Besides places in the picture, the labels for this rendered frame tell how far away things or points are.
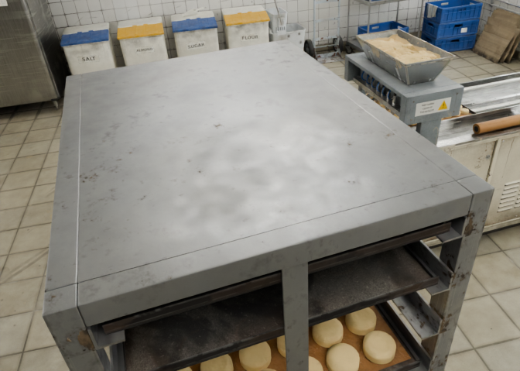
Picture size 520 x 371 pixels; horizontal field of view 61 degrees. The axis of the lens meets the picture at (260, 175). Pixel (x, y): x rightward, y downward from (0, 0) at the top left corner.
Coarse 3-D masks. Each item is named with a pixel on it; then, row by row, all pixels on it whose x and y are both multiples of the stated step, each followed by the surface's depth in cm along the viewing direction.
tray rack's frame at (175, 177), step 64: (192, 64) 91; (256, 64) 88; (320, 64) 86; (64, 128) 70; (128, 128) 68; (192, 128) 67; (256, 128) 66; (320, 128) 64; (384, 128) 63; (64, 192) 55; (128, 192) 54; (192, 192) 53; (256, 192) 52; (320, 192) 51; (384, 192) 50; (448, 192) 50; (64, 256) 45; (128, 256) 44; (192, 256) 44; (256, 256) 43; (320, 256) 46; (448, 256) 56; (64, 320) 40; (448, 320) 61
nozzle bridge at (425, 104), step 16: (352, 64) 278; (368, 64) 262; (352, 80) 284; (384, 80) 241; (448, 80) 235; (368, 96) 295; (384, 96) 255; (400, 96) 226; (416, 96) 222; (432, 96) 224; (448, 96) 227; (400, 112) 229; (416, 112) 227; (432, 112) 230; (448, 112) 233; (416, 128) 237; (432, 128) 235
